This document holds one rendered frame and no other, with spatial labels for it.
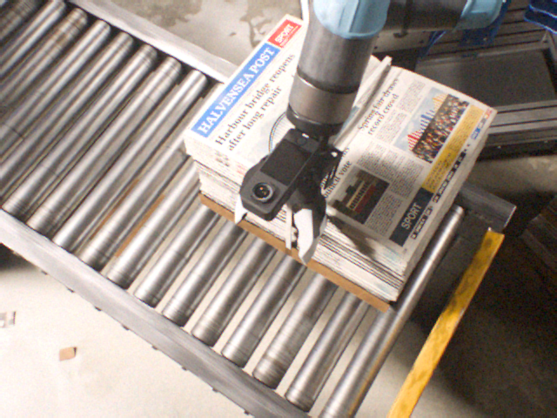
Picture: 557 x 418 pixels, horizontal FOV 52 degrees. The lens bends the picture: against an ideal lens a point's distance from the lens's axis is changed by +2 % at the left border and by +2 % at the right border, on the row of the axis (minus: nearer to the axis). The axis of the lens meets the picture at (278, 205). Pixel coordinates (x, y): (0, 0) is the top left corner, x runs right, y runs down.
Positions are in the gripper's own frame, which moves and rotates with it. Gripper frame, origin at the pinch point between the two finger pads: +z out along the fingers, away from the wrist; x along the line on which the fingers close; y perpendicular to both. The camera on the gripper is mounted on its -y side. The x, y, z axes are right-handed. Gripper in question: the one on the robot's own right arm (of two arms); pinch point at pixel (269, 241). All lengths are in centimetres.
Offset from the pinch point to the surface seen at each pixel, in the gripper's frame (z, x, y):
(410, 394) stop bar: 20.5, -26.5, 9.5
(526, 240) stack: 36, -38, 95
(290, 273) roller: 18.2, 0.2, 15.8
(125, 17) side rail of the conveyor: 1, 62, 39
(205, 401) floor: 101, 17, 36
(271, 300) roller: 21.5, 0.4, 10.9
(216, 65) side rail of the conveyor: 1, 38, 40
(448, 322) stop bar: 13.1, -26.5, 20.3
